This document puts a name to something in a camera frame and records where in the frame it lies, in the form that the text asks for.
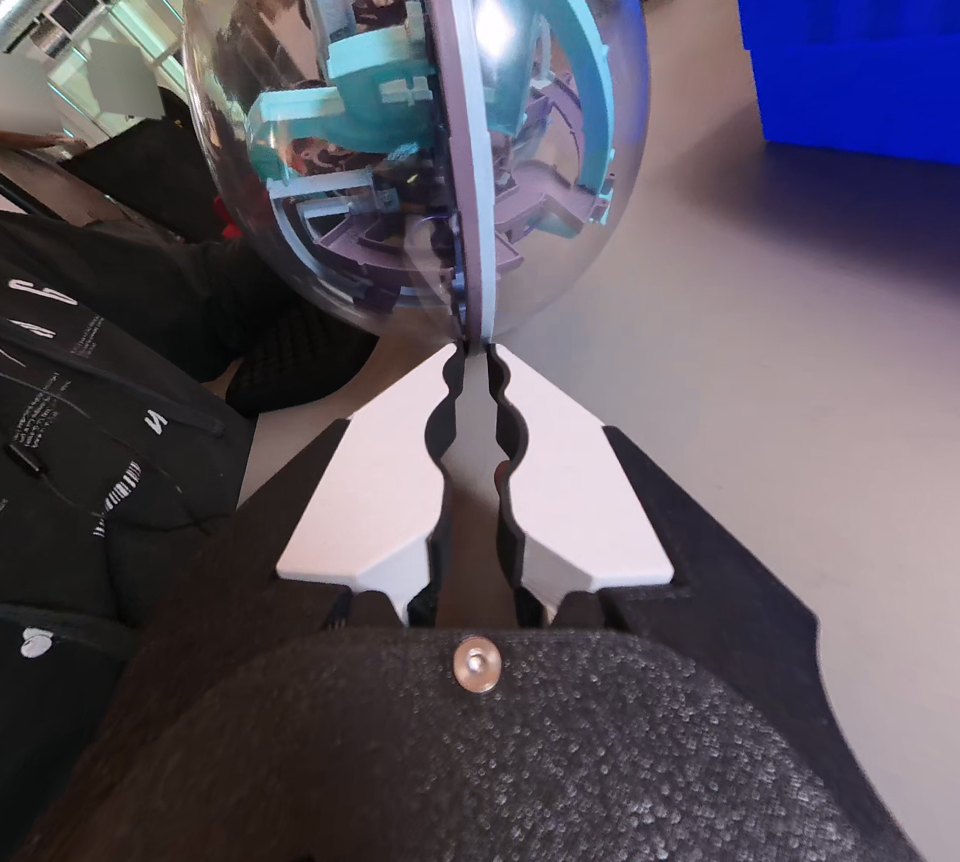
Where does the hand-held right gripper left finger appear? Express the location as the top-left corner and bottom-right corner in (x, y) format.
(278, 342), (459, 620)

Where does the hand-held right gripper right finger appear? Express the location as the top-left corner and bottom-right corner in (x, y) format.
(488, 345), (676, 611)

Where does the clear maze ball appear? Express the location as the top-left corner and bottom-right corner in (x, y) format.
(183, 0), (652, 353)

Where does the person's left forearm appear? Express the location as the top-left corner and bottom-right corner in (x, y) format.
(0, 210), (301, 383)

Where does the black mesh chair seat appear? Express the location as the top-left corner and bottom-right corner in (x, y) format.
(225, 300), (379, 417)

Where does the person's black clothing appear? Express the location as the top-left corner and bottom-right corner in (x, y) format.
(0, 217), (256, 840)

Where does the black fabric panel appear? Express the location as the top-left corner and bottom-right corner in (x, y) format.
(63, 120), (229, 240)

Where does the blue plastic tray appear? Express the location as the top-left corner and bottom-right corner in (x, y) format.
(713, 0), (960, 167)

